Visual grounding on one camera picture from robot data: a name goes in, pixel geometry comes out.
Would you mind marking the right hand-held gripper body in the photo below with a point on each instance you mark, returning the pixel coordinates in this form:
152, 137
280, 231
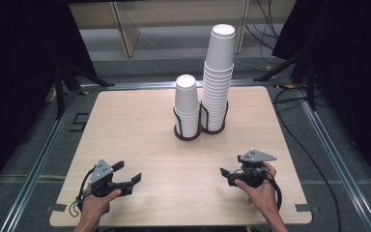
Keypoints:
257, 156

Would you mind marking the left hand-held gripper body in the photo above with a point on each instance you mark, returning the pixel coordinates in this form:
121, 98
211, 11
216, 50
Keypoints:
100, 174

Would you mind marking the single white paper cup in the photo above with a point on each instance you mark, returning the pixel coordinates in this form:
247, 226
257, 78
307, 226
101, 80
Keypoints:
186, 96

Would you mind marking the person's left hand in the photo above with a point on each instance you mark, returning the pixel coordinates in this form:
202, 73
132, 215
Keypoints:
93, 208

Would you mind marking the person's right hand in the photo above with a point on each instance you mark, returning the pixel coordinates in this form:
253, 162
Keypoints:
264, 196

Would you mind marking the black metal stand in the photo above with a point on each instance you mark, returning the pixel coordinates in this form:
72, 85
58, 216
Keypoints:
59, 96
310, 83

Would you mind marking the tall stack of white cups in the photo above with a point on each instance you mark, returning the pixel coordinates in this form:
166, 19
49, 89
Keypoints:
220, 48

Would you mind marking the black curtain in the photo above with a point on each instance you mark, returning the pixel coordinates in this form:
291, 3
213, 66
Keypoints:
351, 64
19, 80

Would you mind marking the beige wooden shelf unit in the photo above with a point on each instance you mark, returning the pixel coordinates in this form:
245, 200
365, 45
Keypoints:
125, 29

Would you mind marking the aluminium floor rail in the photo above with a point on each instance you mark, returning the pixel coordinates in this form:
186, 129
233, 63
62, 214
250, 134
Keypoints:
338, 154
35, 170

